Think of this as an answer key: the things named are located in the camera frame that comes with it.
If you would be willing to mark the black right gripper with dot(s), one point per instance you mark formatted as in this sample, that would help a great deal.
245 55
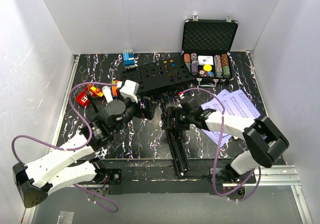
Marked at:
173 112

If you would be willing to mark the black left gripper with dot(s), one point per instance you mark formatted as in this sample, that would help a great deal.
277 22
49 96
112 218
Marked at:
147 112

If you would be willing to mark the black tripod music stand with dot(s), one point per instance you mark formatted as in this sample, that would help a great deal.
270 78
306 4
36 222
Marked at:
154 83

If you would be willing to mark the sheet music page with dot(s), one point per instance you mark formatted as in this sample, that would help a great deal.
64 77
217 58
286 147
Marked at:
237 104
215 135

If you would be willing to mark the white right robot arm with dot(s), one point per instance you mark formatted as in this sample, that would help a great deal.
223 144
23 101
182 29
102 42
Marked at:
265 142

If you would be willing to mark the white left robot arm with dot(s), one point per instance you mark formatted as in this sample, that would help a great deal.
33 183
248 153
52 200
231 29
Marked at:
38 179

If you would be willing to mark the orange blue toy car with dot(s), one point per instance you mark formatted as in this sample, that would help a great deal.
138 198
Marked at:
115 89

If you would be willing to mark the blue white brick stack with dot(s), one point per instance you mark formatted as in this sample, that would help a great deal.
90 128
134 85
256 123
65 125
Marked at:
128 58

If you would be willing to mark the yellow dealer chip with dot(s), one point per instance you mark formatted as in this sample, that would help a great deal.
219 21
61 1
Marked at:
207 68

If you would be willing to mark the red toy brick house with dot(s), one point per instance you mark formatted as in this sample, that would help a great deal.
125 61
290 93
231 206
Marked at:
90 90

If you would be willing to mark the playing card deck box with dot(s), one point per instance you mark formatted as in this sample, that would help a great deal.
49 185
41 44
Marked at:
206 60

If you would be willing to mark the black poker chip case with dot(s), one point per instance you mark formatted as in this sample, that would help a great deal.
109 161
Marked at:
209 37

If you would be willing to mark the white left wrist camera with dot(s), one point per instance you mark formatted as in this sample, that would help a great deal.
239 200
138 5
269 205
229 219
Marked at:
129 90

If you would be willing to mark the yellow blue brick frame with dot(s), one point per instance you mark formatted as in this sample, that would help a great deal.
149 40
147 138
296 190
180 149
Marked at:
170 68

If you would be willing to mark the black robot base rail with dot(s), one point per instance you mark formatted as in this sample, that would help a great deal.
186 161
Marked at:
158 176

